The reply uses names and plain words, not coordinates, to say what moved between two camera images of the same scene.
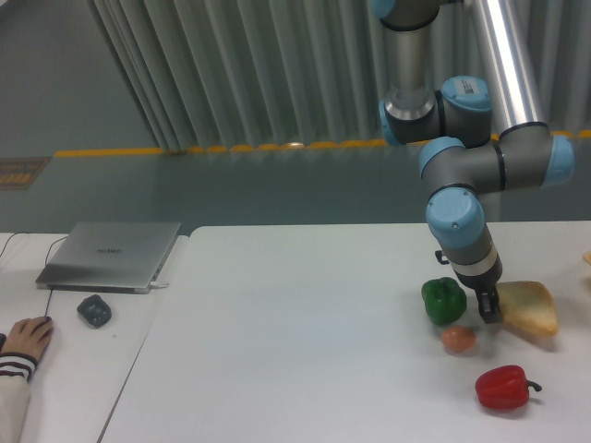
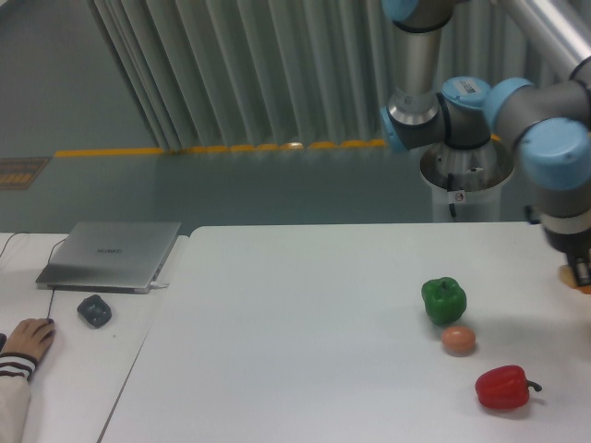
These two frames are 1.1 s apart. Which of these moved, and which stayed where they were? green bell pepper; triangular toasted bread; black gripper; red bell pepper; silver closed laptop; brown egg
Moved: triangular toasted bread; black gripper
Stayed: brown egg; silver closed laptop; red bell pepper; green bell pepper
